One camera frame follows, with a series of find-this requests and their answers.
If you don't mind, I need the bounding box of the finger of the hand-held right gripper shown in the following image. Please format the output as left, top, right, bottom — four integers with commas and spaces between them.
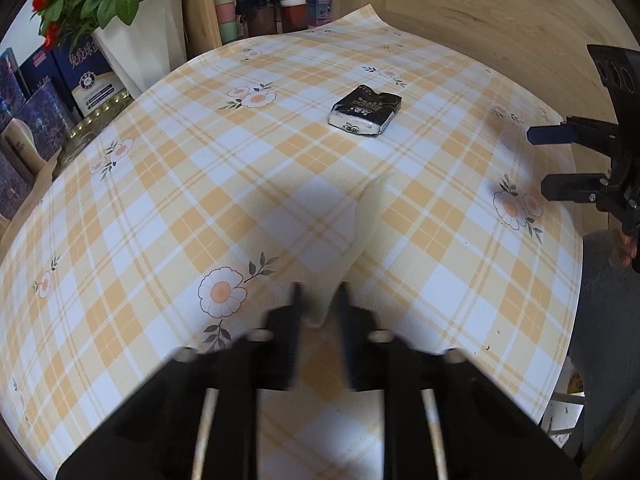
541, 172, 613, 206
526, 116, 621, 147

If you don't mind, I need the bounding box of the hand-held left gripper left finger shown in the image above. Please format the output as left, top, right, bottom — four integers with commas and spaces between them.
57, 282, 306, 480

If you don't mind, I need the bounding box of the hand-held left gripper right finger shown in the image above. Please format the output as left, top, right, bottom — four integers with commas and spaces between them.
336, 282, 583, 480

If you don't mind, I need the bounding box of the cream plastic fork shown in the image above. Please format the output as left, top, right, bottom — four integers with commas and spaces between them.
300, 175, 396, 331

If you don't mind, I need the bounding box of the black tissue packet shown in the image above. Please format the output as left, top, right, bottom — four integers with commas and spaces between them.
327, 86, 404, 137

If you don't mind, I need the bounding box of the person's right hand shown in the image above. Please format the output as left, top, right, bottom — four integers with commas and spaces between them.
607, 225, 640, 273

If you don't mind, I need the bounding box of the yellow plaid tablecloth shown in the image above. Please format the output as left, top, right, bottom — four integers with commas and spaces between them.
0, 4, 586, 441

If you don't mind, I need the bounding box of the small blue box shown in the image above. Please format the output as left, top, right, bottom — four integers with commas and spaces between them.
306, 0, 334, 28

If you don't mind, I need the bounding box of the gold embossed tin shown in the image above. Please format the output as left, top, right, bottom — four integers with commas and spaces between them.
51, 91, 135, 179

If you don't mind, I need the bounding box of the red cup with white lid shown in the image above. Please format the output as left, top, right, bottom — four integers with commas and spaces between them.
277, 0, 307, 35

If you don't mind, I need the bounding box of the dark brown jar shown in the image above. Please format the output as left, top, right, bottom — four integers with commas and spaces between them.
248, 5, 278, 37

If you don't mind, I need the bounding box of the white angular vase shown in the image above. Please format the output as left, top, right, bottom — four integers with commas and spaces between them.
92, 0, 188, 99

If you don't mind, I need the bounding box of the stack of pastel paper cups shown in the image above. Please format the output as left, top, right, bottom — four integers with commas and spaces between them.
209, 0, 240, 45

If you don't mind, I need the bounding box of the wooden shelf unit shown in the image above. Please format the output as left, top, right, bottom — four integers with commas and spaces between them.
182, 0, 391, 56

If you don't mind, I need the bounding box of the stack of blue gift boxes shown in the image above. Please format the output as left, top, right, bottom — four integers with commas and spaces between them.
0, 35, 133, 221

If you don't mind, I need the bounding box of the red rose plant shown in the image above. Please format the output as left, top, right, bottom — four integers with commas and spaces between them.
32, 0, 188, 51

